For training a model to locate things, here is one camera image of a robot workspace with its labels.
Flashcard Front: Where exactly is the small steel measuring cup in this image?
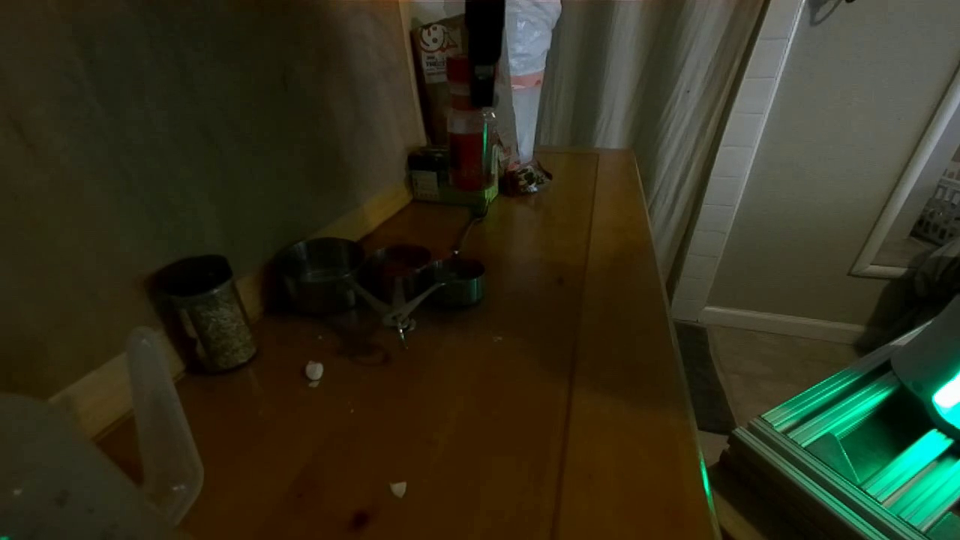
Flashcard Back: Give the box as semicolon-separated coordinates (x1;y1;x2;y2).
386;258;487;329

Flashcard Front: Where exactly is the translucent plastic measuring jug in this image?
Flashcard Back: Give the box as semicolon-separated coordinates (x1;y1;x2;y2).
0;325;205;540

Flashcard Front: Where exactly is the medium steel measuring cup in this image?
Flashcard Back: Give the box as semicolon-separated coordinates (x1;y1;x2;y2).
366;243;434;331

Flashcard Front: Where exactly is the glass spice jar black lid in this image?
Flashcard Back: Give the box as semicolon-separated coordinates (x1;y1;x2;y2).
152;254;258;374

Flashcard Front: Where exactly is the crumpled snack wrapper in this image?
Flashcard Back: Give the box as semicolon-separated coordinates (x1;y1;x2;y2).
500;160;554;197

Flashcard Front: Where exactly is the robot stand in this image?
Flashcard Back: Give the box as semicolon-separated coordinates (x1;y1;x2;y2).
722;322;960;540

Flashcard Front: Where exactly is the brown paper bag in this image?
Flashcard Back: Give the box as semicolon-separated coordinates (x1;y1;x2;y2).
410;15;470;148

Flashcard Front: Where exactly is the large steel measuring cup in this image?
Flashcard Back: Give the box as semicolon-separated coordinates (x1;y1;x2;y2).
273;237;406;328

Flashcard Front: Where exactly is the steel measuring spoon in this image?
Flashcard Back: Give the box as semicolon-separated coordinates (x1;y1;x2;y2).
450;208;490;257

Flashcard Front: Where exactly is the white plastic bag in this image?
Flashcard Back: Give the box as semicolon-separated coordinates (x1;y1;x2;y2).
503;0;563;164

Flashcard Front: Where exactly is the small dark jar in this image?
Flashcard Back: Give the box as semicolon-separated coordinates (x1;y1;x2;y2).
408;147;452;203

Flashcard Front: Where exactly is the clear bottle with red label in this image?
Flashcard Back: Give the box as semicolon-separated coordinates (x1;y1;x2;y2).
447;55;502;194

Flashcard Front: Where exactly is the white curtain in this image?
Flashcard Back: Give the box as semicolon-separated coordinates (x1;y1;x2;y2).
535;0;770;280

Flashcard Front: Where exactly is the green flat box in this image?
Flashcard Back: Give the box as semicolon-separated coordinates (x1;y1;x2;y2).
409;183;500;209

